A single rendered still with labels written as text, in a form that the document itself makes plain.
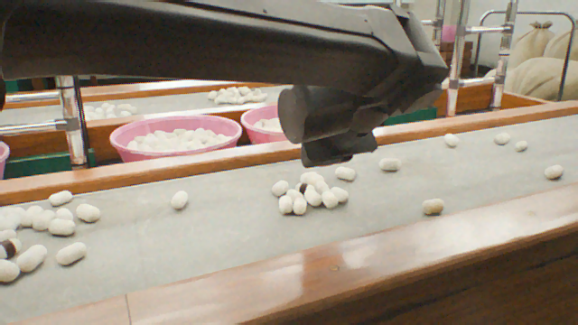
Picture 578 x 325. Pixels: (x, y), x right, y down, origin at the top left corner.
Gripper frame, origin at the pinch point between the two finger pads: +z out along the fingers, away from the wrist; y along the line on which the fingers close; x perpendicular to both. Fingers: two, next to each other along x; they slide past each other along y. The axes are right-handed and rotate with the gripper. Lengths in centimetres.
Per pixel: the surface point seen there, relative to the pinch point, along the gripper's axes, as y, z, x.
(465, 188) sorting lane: -26.7, 1.7, 9.0
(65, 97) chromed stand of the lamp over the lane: 30.6, 15.4, -21.3
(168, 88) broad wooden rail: 4, 70, -52
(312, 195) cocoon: -0.7, 4.2, 4.5
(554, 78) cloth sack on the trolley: -265, 131, -69
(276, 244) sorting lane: 8.5, -0.3, 10.8
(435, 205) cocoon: -15.4, -3.1, 11.1
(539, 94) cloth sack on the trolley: -255, 138, -62
